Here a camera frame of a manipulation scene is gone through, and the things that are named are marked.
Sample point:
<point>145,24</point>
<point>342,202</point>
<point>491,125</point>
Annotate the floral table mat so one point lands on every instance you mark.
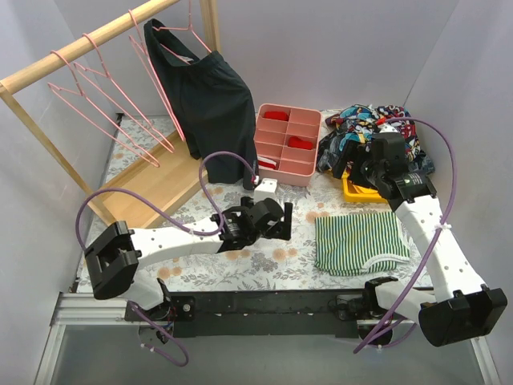
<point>267,265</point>

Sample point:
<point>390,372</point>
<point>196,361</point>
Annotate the colourful comic print shorts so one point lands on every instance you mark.
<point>358,123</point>

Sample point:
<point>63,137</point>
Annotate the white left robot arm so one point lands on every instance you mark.
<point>117,259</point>

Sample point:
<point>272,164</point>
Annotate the black shorts on hanger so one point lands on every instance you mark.
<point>212,103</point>

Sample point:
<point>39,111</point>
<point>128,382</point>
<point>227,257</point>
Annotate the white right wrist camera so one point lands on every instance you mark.
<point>388,128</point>

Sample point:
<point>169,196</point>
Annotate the red sock upper compartment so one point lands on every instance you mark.
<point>276,115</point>

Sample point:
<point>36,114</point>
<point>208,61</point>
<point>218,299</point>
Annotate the pink wire hanger with shorts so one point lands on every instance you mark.
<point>160,80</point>

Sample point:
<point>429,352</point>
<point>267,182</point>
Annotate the pink divided organizer box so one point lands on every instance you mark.
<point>295,166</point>

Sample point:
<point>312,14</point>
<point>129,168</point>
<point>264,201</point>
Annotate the pink wire hanger middle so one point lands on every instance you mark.
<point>139,118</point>

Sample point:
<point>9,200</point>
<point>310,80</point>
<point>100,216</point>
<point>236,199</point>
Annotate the wooden clothes rack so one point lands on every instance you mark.
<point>140,192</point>

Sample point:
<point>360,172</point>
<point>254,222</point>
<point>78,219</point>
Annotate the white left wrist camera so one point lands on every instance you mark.
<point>267,188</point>

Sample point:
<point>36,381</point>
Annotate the red sock middle compartment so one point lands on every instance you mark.
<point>297,142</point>

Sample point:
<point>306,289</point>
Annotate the green white striped shorts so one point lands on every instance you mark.
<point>353,245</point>

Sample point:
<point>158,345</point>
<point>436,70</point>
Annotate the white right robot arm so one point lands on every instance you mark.
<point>462,305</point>

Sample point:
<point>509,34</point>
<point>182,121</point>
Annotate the yellow garment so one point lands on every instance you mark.
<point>337,173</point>

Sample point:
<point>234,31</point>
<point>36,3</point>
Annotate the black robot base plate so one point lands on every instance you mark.
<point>339,313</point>

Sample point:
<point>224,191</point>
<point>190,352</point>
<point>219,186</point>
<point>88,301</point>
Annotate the yellow plastic tray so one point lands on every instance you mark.
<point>356,194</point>

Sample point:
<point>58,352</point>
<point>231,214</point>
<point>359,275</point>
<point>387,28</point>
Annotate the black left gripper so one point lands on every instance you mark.
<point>283,220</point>

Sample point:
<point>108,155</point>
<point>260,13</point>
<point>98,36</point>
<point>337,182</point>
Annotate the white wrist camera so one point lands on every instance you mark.
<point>267,188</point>
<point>388,128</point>

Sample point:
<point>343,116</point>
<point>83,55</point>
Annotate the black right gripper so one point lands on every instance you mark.
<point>352,168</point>

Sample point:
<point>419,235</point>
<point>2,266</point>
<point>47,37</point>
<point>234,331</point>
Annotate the red white sock lower compartment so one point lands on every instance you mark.
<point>267,162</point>

